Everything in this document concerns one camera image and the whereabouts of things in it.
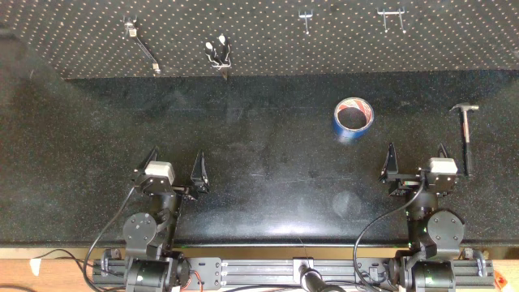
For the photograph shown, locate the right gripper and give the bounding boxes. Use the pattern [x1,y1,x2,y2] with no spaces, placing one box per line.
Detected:
[379,141,449,198]

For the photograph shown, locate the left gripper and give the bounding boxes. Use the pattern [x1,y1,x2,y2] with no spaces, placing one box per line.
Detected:
[135,145,211,202]

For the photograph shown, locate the hammer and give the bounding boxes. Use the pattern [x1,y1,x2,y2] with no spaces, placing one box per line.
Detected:
[448,102,480,178]

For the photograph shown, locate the roll of blue tape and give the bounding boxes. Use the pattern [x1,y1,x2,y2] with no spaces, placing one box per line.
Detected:
[332,96,375,141]

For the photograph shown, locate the black and white pliers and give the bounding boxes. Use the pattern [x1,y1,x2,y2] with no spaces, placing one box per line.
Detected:
[204,33,233,81]

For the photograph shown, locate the wrench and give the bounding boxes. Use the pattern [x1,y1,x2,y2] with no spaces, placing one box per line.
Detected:
[124,22,162,75]

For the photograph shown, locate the metal double hook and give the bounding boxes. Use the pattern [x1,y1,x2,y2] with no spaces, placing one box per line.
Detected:
[375,6,407,35]

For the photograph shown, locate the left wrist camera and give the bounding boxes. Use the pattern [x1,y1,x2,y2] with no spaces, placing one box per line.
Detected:
[144,161,177,185]

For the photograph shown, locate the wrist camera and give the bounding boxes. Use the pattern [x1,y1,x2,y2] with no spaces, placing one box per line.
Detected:
[427,157,459,176]
[144,161,177,185]

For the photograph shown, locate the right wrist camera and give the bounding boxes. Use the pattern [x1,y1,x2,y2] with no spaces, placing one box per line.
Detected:
[427,157,459,176]

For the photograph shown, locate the mounting rail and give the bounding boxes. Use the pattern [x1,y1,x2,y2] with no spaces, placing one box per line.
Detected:
[91,255,498,292]

